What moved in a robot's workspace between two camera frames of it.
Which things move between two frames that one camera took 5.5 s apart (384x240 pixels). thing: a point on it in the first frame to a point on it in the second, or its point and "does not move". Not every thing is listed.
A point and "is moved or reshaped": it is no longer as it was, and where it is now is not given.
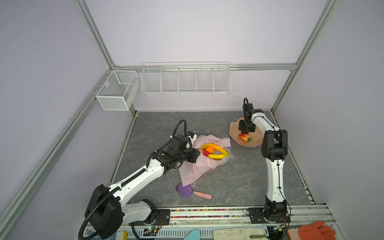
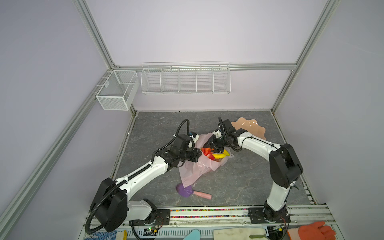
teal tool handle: (195, 234) does not move
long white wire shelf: (188, 78) does not move
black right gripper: (252, 129) to (212, 143)
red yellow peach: (245, 137) is moved or reshaped
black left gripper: (195, 153) does not move
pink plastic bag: (190, 171) does not move
